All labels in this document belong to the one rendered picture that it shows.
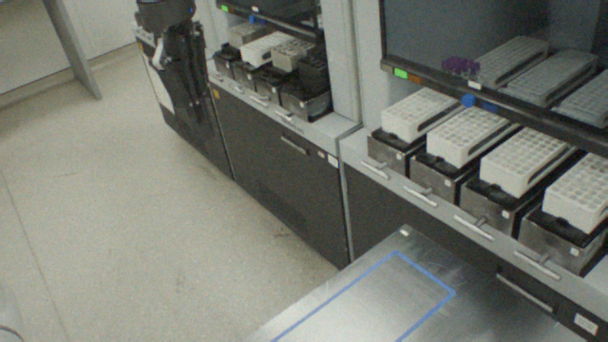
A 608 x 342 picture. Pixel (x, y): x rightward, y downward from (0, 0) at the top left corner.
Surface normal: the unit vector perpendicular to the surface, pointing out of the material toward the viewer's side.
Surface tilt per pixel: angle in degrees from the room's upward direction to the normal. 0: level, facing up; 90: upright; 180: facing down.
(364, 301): 0
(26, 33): 90
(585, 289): 90
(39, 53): 90
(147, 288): 0
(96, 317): 0
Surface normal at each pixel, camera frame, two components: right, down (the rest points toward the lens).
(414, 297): -0.14, -0.79
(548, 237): -0.79, 0.45
